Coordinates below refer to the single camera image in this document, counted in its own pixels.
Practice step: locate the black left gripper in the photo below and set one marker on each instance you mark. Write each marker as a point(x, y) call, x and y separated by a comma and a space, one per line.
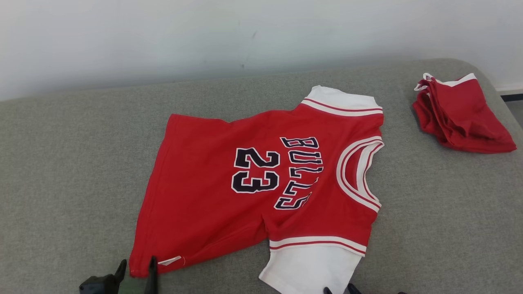
point(134, 287)

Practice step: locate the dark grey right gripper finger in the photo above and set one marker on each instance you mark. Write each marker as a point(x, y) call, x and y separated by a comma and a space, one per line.
point(354, 290)
point(327, 291)

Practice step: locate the red white Bulls 23 jersey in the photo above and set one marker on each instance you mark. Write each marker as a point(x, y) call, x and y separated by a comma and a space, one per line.
point(204, 204)

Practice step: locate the red shorts with white waistband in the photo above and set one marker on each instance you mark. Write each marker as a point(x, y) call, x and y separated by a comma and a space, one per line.
point(466, 118)

